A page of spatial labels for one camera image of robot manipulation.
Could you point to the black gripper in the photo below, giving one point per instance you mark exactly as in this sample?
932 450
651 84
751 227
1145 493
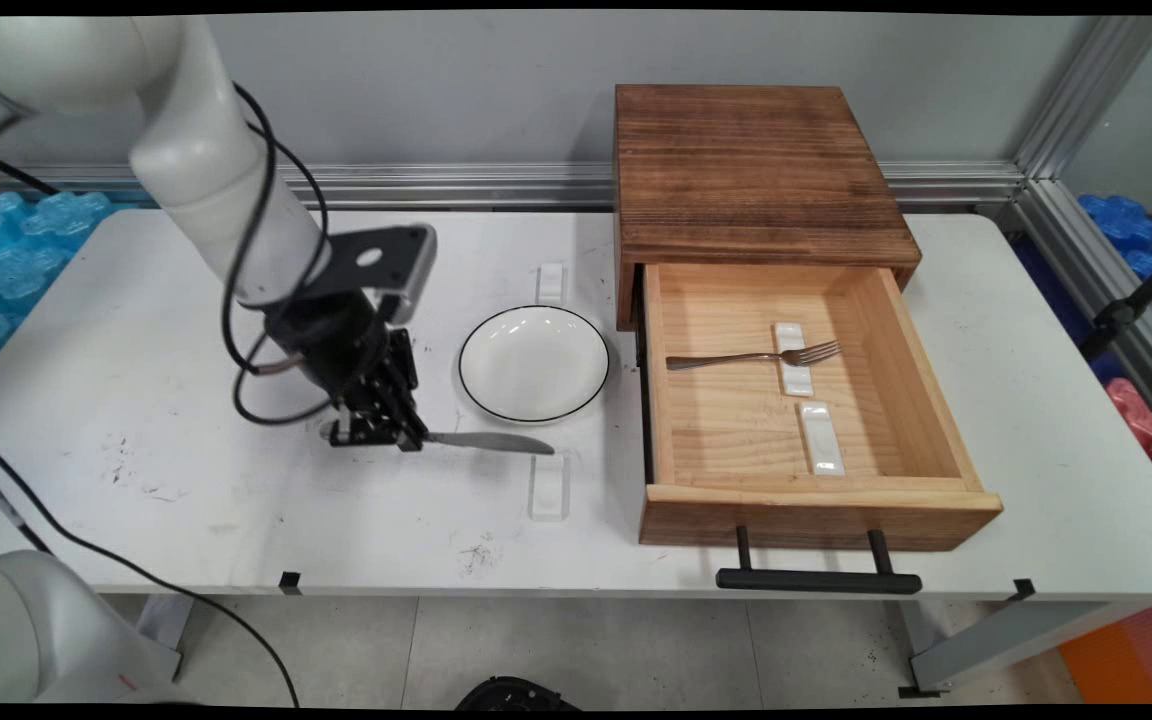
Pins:
331 345

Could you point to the silver table knife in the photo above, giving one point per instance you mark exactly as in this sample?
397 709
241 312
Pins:
491 442

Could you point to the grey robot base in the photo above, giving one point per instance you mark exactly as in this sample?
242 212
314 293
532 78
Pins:
26 630

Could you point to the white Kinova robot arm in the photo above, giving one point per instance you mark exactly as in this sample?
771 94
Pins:
196 150

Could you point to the white plate with black rim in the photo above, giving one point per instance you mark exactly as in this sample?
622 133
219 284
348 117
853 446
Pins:
534 362

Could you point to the white ceramic cutlery rest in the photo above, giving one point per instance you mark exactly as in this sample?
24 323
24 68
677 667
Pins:
822 438
796 380
550 283
549 490

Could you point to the black table edge clip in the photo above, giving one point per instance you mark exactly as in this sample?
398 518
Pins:
290 582
1024 590

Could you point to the grey table leg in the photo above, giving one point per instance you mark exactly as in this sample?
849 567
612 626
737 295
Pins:
1016 640
166 625

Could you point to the black round floor object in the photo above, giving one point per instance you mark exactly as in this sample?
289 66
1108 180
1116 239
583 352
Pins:
516 695

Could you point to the silver fork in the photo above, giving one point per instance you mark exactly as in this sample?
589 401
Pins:
726 359

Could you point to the light wooden drawer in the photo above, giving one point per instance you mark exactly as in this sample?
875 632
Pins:
736 430

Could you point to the light blue bubble wrap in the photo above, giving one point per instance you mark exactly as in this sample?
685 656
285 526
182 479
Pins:
6 270

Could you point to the dark wooden cabinet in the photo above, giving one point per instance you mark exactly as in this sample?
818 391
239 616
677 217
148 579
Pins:
751 170

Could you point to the red plastic bag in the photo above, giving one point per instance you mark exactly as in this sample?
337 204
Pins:
1136 410

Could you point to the black stand pole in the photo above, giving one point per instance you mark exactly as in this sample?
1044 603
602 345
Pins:
1131 305

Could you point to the dark blue bubble wrap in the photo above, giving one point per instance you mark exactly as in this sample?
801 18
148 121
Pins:
1121 225

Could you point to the orange box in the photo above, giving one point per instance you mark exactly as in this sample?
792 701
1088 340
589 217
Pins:
1131 655

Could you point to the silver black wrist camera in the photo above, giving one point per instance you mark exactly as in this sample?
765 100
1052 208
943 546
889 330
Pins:
386 265

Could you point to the horizontal aluminium frame rail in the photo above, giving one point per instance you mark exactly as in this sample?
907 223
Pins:
476 185

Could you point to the slanted aluminium frame rail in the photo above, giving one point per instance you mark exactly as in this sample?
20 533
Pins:
1106 280

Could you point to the aluminium frame post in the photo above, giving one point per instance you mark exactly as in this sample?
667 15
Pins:
1086 95

